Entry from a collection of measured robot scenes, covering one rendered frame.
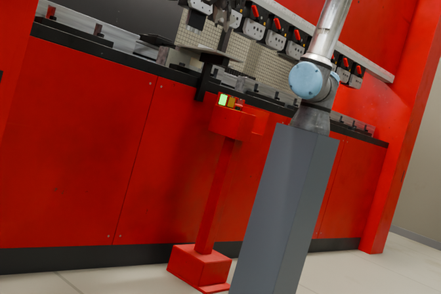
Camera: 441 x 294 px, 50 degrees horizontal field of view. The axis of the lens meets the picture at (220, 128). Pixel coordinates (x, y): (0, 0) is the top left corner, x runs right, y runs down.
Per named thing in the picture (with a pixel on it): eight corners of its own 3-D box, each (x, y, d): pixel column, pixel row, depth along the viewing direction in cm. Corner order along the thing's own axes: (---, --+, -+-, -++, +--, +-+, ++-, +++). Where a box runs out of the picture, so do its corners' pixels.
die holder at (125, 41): (19, 19, 163) (26, -8, 163) (12, 18, 167) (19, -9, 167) (134, 58, 200) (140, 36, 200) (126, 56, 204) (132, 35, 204)
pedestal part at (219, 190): (202, 254, 213) (235, 138, 211) (193, 249, 216) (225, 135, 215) (210, 254, 217) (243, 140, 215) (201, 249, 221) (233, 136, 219)
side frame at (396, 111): (369, 254, 370) (455, -35, 362) (282, 216, 427) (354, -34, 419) (382, 253, 388) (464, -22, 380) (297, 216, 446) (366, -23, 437)
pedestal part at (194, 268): (205, 294, 200) (213, 268, 199) (165, 270, 216) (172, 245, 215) (233, 289, 215) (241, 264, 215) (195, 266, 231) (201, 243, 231)
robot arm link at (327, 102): (335, 111, 180) (345, 77, 180) (325, 106, 169) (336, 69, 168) (306, 104, 186) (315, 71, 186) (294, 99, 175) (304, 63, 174)
